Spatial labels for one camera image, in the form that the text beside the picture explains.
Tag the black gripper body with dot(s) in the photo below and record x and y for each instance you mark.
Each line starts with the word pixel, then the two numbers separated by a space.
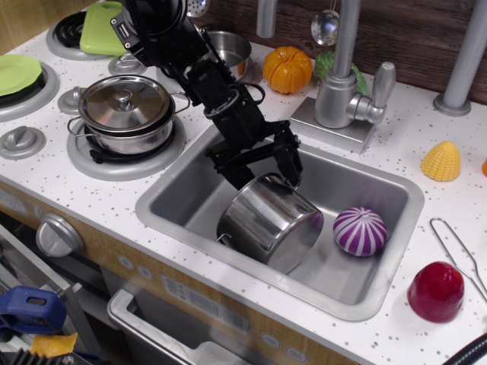
pixel 248 137

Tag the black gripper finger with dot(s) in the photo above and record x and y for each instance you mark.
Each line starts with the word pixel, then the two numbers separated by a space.
pixel 238 177
pixel 289 164

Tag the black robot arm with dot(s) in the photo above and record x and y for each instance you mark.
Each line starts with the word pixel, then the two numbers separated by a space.
pixel 160 34

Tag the grey toy sink basin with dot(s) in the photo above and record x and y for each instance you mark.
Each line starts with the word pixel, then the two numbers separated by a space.
pixel 188 199

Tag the lidded steel pot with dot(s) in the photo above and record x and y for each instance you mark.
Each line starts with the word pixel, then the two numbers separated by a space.
pixel 127 114

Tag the silver toy faucet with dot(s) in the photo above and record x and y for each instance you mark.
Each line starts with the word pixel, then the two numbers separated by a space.
pixel 340 115

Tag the orange toy pumpkin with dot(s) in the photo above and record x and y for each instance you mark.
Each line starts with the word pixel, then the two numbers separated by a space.
pixel 287 69

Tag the purple striped toy onion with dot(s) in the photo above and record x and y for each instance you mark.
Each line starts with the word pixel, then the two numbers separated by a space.
pixel 360 232

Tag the green toy vegetable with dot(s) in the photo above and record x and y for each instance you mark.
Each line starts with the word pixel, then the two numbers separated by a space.
pixel 324 63

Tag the hanging steel ladle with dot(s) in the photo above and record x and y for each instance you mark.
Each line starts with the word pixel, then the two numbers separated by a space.
pixel 324 27

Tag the hanging slotted spoon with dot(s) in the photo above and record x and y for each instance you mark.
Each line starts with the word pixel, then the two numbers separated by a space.
pixel 197 8

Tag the grey stove knob centre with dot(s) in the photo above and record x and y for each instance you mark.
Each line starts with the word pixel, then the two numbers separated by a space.
pixel 126 64

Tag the grey stove knob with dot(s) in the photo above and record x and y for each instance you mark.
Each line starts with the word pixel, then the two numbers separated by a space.
pixel 68 102
pixel 21 143
pixel 126 64

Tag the yellow toy corn piece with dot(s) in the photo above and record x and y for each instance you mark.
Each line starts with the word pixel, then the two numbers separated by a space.
pixel 442 163

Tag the green toy cutting board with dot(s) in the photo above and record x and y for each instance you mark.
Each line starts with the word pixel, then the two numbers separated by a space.
pixel 98 36

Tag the grey stove knob middle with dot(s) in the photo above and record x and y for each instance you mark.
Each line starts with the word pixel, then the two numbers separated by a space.
pixel 68 102

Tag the grey oven knob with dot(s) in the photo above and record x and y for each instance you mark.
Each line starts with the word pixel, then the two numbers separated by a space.
pixel 56 237

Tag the red toy apple half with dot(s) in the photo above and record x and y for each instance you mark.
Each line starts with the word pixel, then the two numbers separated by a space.
pixel 436 292

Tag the black coil burner back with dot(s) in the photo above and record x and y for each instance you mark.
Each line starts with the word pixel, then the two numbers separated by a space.
pixel 69 30

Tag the grey stove knob front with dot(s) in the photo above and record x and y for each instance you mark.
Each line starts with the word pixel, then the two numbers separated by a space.
pixel 21 143

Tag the green toy plate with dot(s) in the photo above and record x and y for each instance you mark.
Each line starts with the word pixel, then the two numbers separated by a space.
pixel 18 72

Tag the blue clamp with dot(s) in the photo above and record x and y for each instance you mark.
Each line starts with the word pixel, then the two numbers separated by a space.
pixel 32 311

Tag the steel saucepan with handle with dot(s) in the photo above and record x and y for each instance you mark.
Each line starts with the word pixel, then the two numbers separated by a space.
pixel 233 49

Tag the grey vertical post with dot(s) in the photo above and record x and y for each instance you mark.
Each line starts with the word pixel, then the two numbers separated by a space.
pixel 454 101

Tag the silver oven door handle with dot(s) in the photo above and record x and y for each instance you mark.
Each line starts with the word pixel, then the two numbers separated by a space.
pixel 170 336

